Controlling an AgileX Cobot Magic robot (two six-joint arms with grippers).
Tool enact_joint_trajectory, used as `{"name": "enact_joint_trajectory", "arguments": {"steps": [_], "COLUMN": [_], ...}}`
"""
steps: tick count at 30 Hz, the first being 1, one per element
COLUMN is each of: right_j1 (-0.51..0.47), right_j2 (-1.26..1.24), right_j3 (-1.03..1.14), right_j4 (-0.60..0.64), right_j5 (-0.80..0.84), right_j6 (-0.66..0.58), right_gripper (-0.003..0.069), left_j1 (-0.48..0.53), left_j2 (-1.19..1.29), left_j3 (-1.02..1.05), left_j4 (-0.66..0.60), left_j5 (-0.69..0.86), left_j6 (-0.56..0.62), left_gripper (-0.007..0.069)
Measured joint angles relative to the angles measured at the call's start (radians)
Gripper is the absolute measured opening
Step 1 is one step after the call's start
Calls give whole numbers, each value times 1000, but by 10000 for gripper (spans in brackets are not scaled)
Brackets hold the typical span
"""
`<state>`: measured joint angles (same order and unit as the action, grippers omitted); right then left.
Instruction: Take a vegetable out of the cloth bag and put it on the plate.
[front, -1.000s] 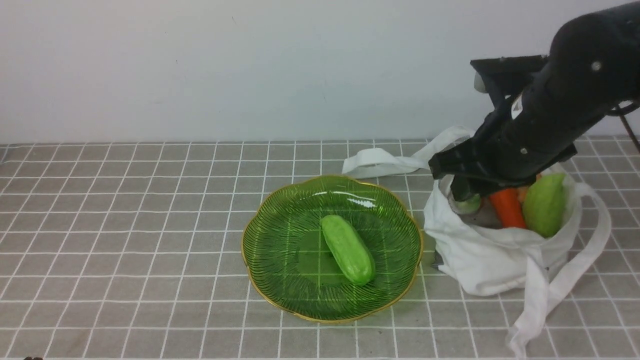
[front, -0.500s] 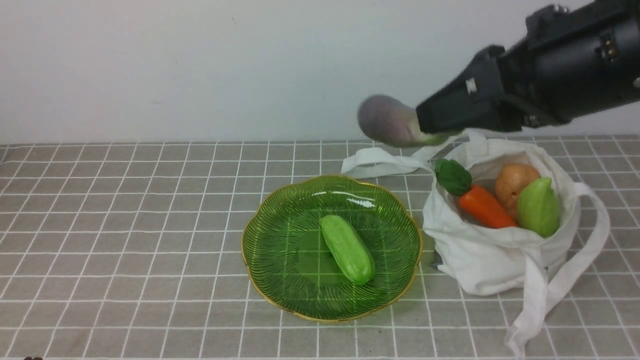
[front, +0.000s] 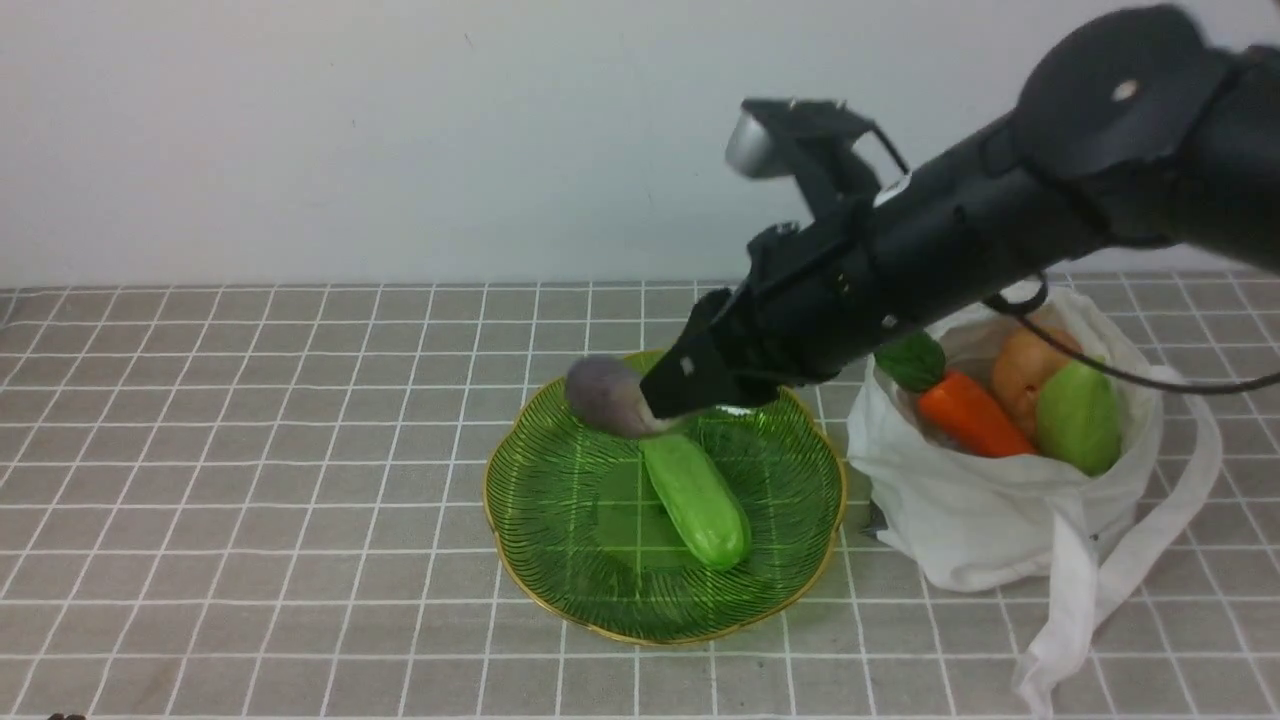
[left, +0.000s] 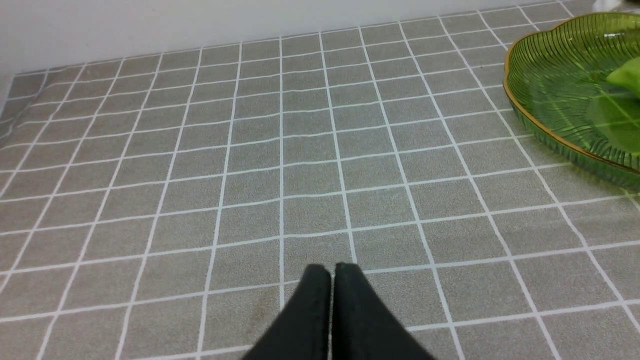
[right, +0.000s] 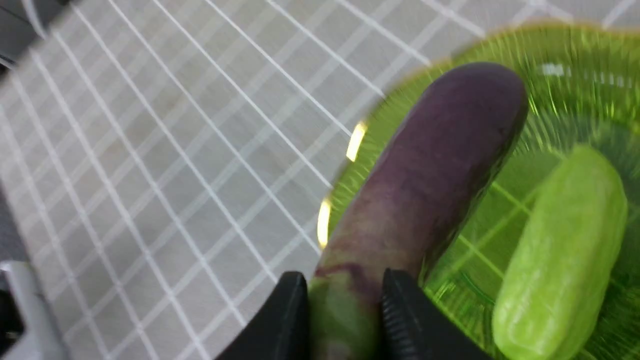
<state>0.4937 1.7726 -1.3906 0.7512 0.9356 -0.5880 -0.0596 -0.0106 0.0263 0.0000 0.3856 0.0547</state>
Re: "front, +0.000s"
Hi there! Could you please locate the green glass plate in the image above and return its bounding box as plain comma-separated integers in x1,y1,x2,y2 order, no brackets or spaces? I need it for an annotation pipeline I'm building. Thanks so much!
484,378,850,644

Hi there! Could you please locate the white cloth bag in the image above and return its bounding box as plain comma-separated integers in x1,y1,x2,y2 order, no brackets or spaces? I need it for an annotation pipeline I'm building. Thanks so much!
847,360,1224,719

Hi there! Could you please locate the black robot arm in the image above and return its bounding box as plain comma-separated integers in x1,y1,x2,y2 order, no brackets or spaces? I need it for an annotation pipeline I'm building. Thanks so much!
640,4,1279,419

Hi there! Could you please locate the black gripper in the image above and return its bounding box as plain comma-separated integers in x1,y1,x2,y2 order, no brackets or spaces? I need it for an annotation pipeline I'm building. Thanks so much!
640,205,936,420

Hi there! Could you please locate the brown onion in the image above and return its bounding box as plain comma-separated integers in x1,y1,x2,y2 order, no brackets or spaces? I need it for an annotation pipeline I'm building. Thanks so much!
989,328,1071,439

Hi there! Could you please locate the orange carrot with green top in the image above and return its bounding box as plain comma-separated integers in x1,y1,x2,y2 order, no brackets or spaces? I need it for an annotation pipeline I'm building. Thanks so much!
873,332,1036,457

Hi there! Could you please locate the light green mango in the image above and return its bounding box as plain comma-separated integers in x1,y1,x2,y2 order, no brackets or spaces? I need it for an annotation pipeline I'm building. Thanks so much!
1036,360,1123,477

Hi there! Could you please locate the green cucumber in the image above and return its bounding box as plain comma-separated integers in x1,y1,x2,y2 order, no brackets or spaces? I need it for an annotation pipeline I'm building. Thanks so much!
637,434,753,571

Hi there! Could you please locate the black cable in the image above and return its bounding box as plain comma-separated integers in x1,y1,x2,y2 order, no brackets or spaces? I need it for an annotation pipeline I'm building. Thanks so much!
986,272,1280,396

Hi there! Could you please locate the purple sweet potato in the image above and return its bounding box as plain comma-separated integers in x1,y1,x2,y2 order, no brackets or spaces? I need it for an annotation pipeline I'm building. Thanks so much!
564,355,678,439

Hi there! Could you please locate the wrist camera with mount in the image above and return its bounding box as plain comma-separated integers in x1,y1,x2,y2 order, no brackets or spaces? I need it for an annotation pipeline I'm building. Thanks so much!
724,97,911,220

